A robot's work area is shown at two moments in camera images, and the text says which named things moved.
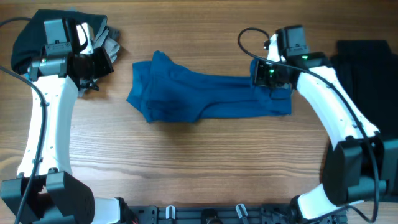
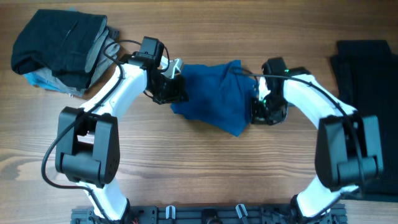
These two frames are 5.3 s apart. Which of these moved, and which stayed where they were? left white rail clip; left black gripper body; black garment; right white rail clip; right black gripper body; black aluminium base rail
Moved: left black gripper body; right black gripper body
Stayed: left white rail clip; black garment; black aluminium base rail; right white rail clip
